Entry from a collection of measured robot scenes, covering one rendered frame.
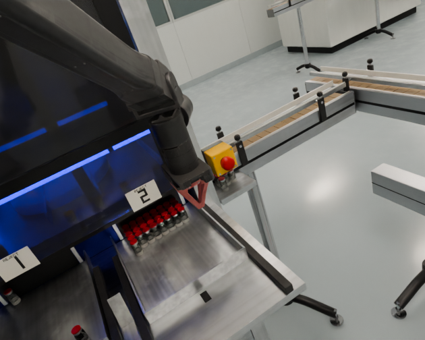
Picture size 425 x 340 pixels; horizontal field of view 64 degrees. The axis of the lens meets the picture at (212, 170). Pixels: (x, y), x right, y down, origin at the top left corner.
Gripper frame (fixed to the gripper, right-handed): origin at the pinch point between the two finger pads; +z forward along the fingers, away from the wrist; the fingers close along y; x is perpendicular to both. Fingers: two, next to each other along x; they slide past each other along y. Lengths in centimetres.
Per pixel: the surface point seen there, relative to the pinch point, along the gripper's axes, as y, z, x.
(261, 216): 40, 48, -30
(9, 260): 26.0, 5.0, 41.9
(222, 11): 488, 30, -271
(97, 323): 8.3, 20.2, 30.2
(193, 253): 11.4, 20.5, 3.6
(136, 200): 26.2, 7.0, 9.4
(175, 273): 8.7, 20.4, 10.0
